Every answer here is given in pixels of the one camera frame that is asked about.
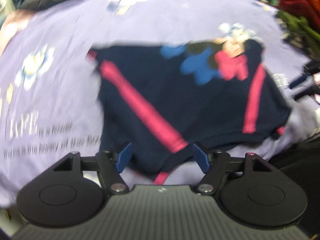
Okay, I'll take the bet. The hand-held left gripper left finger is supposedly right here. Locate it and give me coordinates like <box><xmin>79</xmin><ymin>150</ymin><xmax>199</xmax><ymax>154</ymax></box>
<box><xmin>52</xmin><ymin>142</ymin><xmax>133</xmax><ymax>196</ymax></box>

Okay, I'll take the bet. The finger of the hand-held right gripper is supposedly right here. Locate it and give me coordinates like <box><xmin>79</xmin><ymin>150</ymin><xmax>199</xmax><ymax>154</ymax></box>
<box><xmin>289</xmin><ymin>60</ymin><xmax>320</xmax><ymax>100</ymax></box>

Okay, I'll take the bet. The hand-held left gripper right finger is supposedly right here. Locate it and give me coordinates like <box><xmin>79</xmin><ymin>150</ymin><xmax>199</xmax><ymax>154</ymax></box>
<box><xmin>192</xmin><ymin>142</ymin><xmax>272</xmax><ymax>196</ymax></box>

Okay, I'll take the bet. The navy cartoon print shirt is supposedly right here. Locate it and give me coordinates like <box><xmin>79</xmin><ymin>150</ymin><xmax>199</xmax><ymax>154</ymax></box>
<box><xmin>86</xmin><ymin>39</ymin><xmax>293</xmax><ymax>184</ymax></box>

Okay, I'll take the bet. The green cloth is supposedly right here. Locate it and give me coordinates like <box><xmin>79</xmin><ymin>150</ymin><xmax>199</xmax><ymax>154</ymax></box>
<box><xmin>277</xmin><ymin>10</ymin><xmax>320</xmax><ymax>54</ymax></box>

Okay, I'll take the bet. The purple floral bedsheet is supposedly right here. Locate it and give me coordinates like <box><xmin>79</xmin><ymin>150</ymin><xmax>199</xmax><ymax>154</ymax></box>
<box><xmin>0</xmin><ymin>0</ymin><xmax>320</xmax><ymax>208</ymax></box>

